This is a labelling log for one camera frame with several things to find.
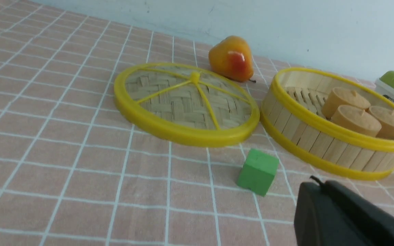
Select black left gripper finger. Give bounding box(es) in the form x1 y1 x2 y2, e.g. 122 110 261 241
294 176 394 246

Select yellow rimmed woven steamer lid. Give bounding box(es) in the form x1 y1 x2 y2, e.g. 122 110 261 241
114 63 260 148

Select bamboo steamer basket yellow rims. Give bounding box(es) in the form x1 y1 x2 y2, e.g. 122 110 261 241
261 67 394 180

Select green foam cube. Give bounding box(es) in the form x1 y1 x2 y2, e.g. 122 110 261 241
236 149 280 197

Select tan toy bun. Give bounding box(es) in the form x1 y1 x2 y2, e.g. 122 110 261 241
368 106 394 140
330 105 382 137
321 87 371 119

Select orange yellow toy pear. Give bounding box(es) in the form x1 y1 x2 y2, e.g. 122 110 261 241
208 36 254 82

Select pink checkered tablecloth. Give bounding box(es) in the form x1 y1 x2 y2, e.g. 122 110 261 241
0 0 394 246

